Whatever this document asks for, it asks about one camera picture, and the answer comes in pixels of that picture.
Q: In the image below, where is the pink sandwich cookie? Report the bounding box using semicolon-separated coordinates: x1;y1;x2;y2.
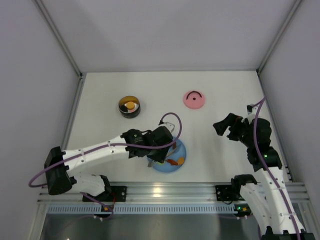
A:
129;107;137;113

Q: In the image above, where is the tan round cracker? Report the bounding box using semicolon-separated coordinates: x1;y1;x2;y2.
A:
125;101;136;110

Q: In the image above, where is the black sandwich cookie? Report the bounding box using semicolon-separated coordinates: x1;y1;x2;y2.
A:
120;105;128;113

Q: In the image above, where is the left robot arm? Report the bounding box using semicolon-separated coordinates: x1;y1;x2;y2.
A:
44;122;175;197

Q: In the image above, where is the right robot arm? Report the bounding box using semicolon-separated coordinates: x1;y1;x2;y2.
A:
213;113;315;240

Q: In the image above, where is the blue plate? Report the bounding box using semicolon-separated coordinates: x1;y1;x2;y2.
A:
148;140;187;174

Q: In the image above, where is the red chicken wing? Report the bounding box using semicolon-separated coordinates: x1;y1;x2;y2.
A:
166;159;179;166

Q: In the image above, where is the yellow swirl cookie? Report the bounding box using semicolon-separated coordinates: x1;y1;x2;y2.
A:
177;157;185;166

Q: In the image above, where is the pink round lid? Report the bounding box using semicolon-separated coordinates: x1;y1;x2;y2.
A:
182;90;206;110

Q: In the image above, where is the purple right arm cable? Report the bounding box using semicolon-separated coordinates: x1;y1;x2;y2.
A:
249;96;302;240

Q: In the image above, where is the aluminium frame rail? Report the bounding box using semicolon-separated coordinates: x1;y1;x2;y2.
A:
37;182;310;204

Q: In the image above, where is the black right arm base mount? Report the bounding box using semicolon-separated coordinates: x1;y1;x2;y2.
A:
215;184;242;205

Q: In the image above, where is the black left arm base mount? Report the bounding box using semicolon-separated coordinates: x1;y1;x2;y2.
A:
87;185;127;202

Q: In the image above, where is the white slotted cable duct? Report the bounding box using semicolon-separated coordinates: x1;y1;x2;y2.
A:
47;203;237;215

